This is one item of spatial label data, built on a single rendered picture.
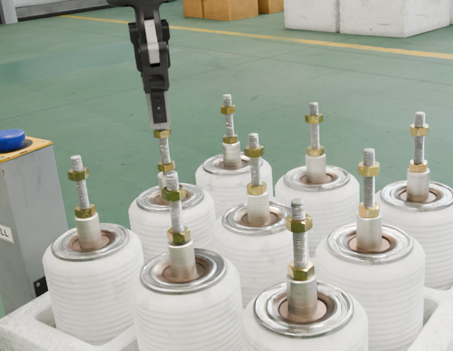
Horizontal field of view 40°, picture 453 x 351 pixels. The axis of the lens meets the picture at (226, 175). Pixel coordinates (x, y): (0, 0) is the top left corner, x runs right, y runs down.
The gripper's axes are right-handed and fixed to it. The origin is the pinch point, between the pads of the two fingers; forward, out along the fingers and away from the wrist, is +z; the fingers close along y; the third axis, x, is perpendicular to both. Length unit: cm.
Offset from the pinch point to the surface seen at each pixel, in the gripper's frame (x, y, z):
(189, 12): 46, -392, 33
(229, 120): 8.6, -7.6, 4.5
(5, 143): -17.1, -5.2, 3.3
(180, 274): -0.5, 17.8, 10.0
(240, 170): 9.0, -4.6, 10.0
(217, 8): 61, -358, 28
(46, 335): -13.5, 12.0, 17.6
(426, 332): 20.0, 21.5, 17.4
